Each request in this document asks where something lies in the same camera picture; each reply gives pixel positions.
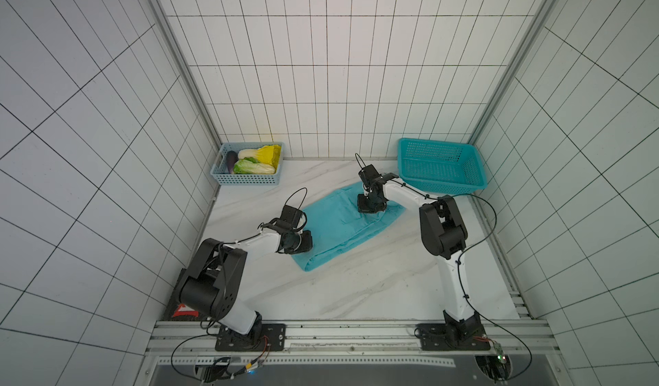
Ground green napa cabbage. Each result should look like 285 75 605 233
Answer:
234 157 276 175

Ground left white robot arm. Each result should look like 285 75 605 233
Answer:
173 230 312 336

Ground left base cable bundle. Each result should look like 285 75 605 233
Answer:
165 334 271 383

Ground aluminium mounting rail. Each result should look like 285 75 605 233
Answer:
137 320 572 385

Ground teal plastic basket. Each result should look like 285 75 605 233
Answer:
397 138 487 195

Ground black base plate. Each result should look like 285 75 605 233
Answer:
414 324 491 352
215 323 287 353

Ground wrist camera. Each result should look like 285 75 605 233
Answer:
278 204 307 232
359 165 382 191

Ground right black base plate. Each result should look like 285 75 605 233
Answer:
414 324 491 352

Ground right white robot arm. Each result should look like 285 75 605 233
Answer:
357 173 484 349

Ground dark purple eggplant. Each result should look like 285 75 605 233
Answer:
225 150 239 174

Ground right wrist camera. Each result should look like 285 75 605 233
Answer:
359 165 382 191

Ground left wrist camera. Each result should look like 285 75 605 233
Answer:
278 204 307 232

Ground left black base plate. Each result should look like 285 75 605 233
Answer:
215 323 287 353

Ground right base cable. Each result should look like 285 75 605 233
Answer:
452 194 534 382

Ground teal long pants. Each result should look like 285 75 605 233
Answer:
293 183 405 272

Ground light blue perforated basket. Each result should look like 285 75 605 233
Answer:
210 142 283 185

